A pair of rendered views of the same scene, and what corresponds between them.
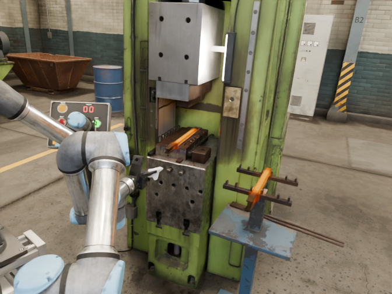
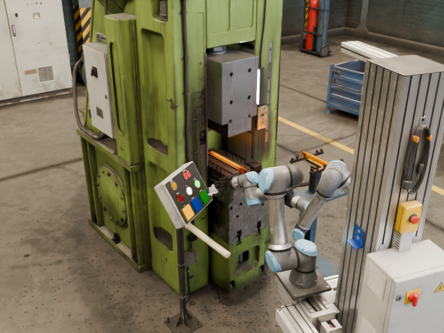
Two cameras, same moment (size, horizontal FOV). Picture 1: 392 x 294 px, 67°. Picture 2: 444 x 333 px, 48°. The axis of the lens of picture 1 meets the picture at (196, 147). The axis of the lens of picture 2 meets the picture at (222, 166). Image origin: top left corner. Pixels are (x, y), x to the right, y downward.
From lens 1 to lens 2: 297 cm
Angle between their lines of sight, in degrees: 53
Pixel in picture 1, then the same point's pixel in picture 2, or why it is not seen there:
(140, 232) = (195, 272)
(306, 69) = (45, 28)
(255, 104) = (273, 112)
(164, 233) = (242, 246)
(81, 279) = not seen: hidden behind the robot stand
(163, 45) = (232, 94)
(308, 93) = (57, 59)
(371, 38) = not seen: outside the picture
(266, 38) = (276, 65)
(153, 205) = (234, 228)
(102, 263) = not seen: hidden behind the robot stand
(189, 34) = (251, 79)
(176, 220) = (252, 227)
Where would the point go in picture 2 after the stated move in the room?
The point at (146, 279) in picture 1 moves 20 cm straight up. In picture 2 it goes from (234, 296) to (234, 275)
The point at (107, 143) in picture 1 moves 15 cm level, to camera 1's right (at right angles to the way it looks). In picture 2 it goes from (343, 168) to (353, 158)
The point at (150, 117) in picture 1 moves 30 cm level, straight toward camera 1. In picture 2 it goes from (201, 158) to (242, 166)
